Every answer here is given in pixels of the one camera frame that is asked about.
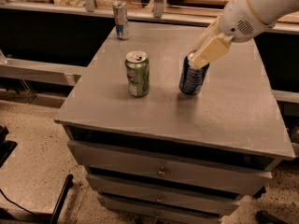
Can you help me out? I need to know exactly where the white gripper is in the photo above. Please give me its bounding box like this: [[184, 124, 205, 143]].
[[188, 0, 276, 69]]

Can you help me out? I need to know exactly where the blue pepsi can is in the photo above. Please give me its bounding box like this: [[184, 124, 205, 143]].
[[179, 51, 209, 95]]

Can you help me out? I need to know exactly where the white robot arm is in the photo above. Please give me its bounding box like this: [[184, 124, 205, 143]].
[[187, 0, 299, 69]]

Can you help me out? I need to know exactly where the green soda can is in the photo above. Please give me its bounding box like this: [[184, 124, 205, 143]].
[[125, 50, 150, 97]]

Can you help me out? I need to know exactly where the silver blue redbull can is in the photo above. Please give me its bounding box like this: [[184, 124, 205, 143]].
[[113, 1, 129, 40]]

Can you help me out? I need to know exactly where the grey drawer cabinet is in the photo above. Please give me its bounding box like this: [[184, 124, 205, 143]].
[[53, 21, 296, 224]]

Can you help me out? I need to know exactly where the top grey drawer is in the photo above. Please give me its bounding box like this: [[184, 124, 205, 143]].
[[67, 140, 272, 195]]

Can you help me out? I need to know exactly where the grey drawer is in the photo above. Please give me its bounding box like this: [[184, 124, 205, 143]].
[[86, 174, 240, 216], [98, 194, 221, 224], [67, 140, 272, 195]]

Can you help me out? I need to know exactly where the middle grey drawer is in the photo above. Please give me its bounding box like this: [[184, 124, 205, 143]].
[[86, 174, 240, 216]]

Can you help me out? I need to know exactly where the bottom grey drawer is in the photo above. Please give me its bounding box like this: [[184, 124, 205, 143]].
[[98, 194, 221, 224]]

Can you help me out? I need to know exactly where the black chair leg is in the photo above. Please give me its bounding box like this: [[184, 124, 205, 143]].
[[49, 174, 74, 224]]

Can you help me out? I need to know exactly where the black object at left edge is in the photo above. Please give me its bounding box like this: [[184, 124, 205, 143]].
[[0, 126, 18, 168]]

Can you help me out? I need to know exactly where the grey metal shelf rail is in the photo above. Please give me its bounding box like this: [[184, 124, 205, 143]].
[[0, 59, 86, 86]]

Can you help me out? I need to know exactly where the black cable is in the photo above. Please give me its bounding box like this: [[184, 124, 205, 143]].
[[0, 189, 40, 217]]

